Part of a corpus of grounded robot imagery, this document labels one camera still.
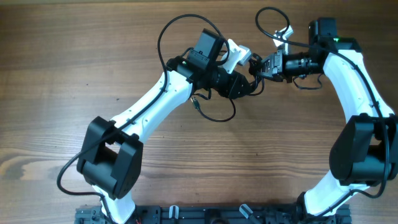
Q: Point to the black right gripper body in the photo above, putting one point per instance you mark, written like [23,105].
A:
[279,71]

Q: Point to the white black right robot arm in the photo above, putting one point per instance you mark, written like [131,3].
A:
[365,153]

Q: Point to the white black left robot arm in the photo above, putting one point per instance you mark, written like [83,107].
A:
[111,154]

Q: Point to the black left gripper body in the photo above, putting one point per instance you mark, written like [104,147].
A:
[227,84]

